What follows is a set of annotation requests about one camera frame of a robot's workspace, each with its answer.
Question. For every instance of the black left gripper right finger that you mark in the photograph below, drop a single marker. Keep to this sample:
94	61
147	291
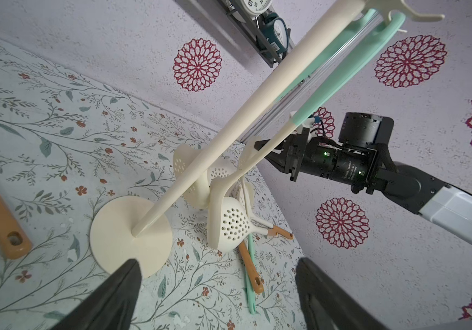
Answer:
325	305

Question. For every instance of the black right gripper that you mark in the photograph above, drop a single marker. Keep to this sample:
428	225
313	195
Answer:
288	156

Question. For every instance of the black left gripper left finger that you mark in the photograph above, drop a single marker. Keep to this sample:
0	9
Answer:
111	305

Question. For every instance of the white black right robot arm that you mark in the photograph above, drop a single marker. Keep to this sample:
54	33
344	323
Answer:
361	159

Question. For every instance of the cream skimmer behind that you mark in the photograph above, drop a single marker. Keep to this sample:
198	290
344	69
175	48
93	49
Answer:
250	267

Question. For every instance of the cream utensil rack stand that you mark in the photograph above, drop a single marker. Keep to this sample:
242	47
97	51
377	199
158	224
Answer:
131	227

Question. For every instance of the cream skimmer near left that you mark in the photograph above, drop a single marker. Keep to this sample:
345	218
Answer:
250	292

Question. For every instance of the dark green alarm clock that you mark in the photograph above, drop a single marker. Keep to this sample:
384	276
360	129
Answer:
276	32

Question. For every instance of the white alarm clock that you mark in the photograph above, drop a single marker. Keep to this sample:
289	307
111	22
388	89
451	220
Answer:
253	8

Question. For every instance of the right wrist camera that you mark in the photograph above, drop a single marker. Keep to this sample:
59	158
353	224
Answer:
307	124

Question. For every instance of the grey wall shelf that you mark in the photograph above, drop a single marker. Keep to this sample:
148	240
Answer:
249	27

